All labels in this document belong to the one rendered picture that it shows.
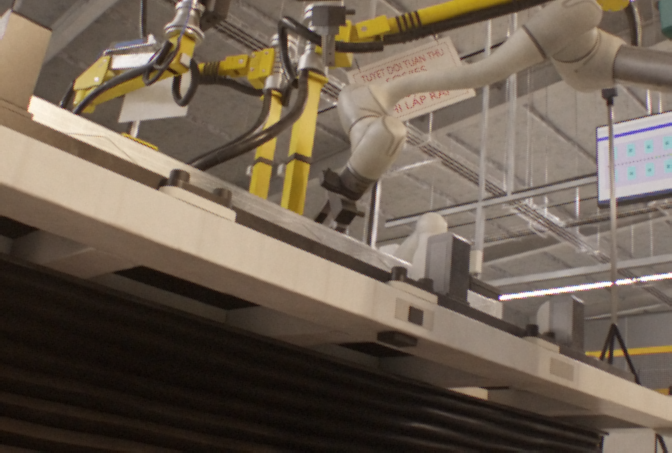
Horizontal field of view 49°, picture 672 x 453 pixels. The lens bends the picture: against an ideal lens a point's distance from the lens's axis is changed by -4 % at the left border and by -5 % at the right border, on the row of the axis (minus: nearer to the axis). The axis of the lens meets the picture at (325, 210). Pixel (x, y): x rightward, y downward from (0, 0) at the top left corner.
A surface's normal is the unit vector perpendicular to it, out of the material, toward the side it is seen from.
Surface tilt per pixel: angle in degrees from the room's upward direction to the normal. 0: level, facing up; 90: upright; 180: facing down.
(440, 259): 90
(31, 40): 90
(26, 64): 90
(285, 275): 90
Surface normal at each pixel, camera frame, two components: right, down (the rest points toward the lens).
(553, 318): -0.71, -0.33
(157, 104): -0.37, -0.37
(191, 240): 0.69, -0.18
